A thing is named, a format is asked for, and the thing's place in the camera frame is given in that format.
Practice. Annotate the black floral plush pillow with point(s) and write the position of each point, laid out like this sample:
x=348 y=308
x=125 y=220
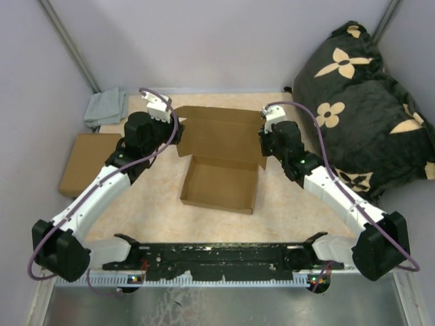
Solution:
x=375 y=137

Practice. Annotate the left aluminium corner post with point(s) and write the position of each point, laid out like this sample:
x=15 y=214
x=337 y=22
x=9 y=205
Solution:
x=69 y=44

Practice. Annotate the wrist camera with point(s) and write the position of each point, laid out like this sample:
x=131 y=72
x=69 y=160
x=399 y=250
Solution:
x=156 y=108
x=272 y=115

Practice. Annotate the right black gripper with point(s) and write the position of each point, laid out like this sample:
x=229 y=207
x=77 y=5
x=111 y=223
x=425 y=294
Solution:
x=264 y=137

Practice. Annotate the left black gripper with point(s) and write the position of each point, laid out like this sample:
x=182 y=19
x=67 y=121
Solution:
x=168 y=127

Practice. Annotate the folded brown cardboard box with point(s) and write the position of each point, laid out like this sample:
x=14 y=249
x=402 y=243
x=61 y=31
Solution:
x=87 y=158

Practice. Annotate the aluminium frame rail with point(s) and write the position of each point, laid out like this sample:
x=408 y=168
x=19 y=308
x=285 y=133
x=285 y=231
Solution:
x=331 y=297

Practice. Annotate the right aluminium corner post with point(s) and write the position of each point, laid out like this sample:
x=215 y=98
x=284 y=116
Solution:
x=387 y=17

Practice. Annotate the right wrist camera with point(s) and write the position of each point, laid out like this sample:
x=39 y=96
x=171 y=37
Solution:
x=272 y=115

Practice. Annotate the aluminium corner post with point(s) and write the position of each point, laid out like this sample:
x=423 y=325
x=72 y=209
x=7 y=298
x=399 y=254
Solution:
x=387 y=17
x=69 y=44

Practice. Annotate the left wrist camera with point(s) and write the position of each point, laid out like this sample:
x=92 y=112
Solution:
x=156 y=108

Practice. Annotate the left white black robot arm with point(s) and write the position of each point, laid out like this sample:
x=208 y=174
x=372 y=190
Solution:
x=59 y=245

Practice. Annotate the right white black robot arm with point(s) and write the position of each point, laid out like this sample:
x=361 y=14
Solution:
x=380 y=240

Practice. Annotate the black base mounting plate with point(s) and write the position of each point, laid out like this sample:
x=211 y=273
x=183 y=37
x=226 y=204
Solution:
x=221 y=262

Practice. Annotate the grey folded cloth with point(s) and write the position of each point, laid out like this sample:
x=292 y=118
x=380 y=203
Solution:
x=106 y=108

